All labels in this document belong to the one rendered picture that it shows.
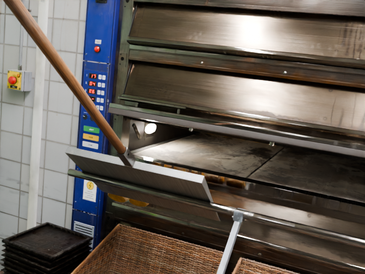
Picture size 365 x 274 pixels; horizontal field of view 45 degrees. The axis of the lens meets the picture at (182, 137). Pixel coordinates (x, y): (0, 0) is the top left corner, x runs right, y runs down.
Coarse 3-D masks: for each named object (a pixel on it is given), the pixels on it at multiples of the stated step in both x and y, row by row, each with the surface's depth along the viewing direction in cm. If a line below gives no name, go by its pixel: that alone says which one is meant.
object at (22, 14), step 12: (12, 0) 93; (12, 12) 95; (24, 12) 96; (24, 24) 98; (36, 24) 100; (36, 36) 101; (48, 48) 105; (48, 60) 109; (60, 60) 110; (60, 72) 112; (72, 84) 117; (84, 96) 122; (96, 108) 128; (96, 120) 131; (108, 132) 137; (120, 144) 144
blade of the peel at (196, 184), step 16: (80, 160) 168; (96, 160) 161; (112, 160) 159; (112, 176) 171; (128, 176) 165; (144, 176) 159; (160, 176) 153; (176, 176) 149; (192, 176) 148; (112, 192) 191; (128, 192) 183; (176, 192) 163; (192, 192) 157; (208, 192) 154; (176, 208) 180; (192, 208) 173
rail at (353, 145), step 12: (120, 108) 193; (132, 108) 191; (144, 108) 189; (192, 120) 180; (204, 120) 178; (216, 120) 177; (264, 132) 169; (276, 132) 168; (288, 132) 166; (336, 144) 160; (348, 144) 158; (360, 144) 157
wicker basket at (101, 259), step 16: (112, 240) 209; (128, 240) 210; (144, 240) 207; (160, 240) 204; (176, 240) 202; (96, 256) 197; (112, 256) 211; (144, 256) 206; (176, 256) 201; (192, 256) 199; (208, 256) 196; (80, 272) 187; (96, 272) 200; (112, 272) 210; (128, 272) 208; (144, 272) 205; (160, 272) 203; (176, 272) 200; (192, 272) 198; (208, 272) 195
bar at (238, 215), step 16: (80, 176) 177; (96, 176) 175; (144, 192) 166; (160, 192) 164; (208, 208) 157; (224, 208) 155; (240, 208) 156; (240, 224) 153; (272, 224) 149; (288, 224) 147; (336, 240) 141; (352, 240) 139; (224, 256) 146; (224, 272) 144
